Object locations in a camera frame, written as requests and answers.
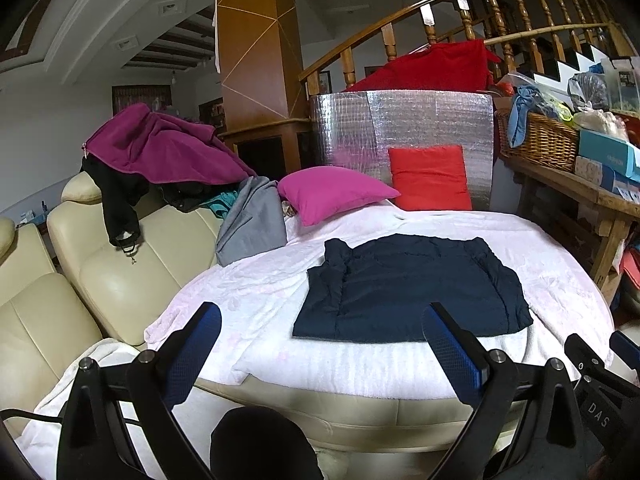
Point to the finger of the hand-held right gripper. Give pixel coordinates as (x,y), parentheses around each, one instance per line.
(627,347)
(582,355)

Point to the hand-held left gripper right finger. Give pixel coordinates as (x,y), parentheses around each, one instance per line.
(450,350)

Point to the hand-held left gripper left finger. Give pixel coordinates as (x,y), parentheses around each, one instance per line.
(197,340)

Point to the navy padded jacket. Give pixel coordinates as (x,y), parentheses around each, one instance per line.
(410,290)

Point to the pale pink blanket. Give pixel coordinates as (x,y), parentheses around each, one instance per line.
(260,280)

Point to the person's leg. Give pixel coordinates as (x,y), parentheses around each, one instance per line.
(265,445)

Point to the grey cloth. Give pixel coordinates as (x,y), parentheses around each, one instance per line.
(255,225)

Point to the teal cloth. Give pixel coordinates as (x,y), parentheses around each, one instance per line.
(220,205)

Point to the black garment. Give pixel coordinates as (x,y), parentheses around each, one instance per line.
(117,205)

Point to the cream leather sofa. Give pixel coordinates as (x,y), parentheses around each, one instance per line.
(50,285)

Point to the beige patterned cloth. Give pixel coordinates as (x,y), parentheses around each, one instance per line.
(288,209)

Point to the wooden side table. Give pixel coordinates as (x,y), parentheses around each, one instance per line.
(565,182)

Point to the red pillow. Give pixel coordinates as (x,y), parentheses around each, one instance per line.
(430,177)

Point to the blue and white cardboard box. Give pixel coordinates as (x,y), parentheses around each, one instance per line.
(592,170)

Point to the teal cardboard box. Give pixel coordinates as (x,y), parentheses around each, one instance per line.
(605,152)

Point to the magenta pillow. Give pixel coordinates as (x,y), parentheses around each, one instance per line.
(330,192)

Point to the magenta fleece garment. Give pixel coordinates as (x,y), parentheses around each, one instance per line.
(150,145)

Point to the large wicker basket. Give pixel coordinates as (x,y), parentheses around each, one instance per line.
(545,142)

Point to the clear bag with beige contents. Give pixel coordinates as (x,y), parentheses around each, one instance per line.
(600,122)

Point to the yellow green plastic item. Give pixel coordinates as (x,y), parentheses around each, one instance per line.
(562,110)

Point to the blue cloth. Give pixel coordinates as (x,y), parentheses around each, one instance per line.
(520,110)

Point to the silver foil insulation panel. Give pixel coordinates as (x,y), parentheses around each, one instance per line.
(350,120)

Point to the grey plastic bag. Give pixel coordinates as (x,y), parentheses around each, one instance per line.
(587,90)

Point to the clear plastic storage box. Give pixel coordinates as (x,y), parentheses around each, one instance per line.
(625,85)

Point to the red cloth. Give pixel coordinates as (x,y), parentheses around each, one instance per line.
(430,70)

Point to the staircase with white risers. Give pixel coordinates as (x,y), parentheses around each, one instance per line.
(567,70)

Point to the wooden column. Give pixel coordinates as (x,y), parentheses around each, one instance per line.
(255,60)

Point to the wooden stair railing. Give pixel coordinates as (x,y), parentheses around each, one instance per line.
(348,67)

